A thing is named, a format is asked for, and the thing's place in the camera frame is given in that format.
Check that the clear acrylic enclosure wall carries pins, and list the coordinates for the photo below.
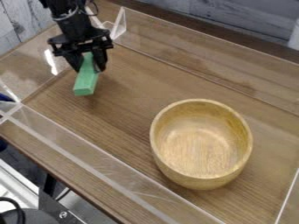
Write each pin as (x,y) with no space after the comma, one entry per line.
(89,140)

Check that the black metal bracket with screw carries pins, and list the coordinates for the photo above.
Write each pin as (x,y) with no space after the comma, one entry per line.
(58,212)

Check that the green rectangular block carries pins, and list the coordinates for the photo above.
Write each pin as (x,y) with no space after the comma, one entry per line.
(86,77)

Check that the blue object at left edge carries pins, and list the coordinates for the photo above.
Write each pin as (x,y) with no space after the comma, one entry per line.
(5,98)

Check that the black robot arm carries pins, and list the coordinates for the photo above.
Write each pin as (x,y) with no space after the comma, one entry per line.
(62,7)

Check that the white object at right edge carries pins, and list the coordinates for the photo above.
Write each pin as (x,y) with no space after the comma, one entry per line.
(293,38)

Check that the brown wooden bowl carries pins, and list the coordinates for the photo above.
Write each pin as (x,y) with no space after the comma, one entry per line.
(201,143)

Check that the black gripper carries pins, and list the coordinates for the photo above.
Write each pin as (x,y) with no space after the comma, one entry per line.
(80,37)

